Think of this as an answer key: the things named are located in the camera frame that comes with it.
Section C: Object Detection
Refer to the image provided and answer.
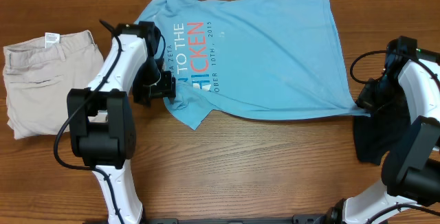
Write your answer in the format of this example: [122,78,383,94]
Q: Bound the black Nike garment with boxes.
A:
[353,92,410,166]

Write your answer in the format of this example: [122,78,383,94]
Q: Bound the light blue printed t-shirt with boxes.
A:
[139,0,362,128]

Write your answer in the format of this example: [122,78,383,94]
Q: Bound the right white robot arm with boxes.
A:
[292,36,439,223]

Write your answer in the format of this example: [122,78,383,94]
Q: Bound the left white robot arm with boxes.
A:
[63,21,176,223]

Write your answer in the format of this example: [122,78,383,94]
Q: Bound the folded beige khaki pants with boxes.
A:
[3,30,104,139]

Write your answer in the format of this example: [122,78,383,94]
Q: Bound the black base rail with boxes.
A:
[85,213,331,224]

